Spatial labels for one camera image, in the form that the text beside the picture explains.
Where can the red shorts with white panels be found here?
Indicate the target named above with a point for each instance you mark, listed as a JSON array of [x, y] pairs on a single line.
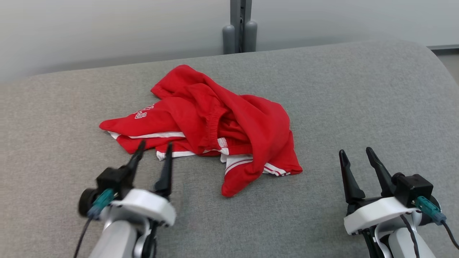
[[258, 122]]

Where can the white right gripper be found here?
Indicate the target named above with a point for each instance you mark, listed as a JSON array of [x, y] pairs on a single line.
[[376, 215]]

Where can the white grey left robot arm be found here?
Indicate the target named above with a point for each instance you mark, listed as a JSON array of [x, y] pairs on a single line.
[[114, 240]]

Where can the grey post with two cylinders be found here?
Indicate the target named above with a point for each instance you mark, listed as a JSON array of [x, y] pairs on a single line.
[[240, 32]]

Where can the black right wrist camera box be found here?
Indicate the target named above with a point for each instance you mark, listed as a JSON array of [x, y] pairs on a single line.
[[412, 188]]

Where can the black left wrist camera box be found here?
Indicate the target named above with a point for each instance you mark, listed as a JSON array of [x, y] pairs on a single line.
[[114, 179]]

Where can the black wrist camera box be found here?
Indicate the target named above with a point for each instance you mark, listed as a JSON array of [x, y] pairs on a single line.
[[412, 188], [114, 179]]

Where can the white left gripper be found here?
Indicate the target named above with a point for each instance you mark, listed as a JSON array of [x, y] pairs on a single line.
[[150, 206]]

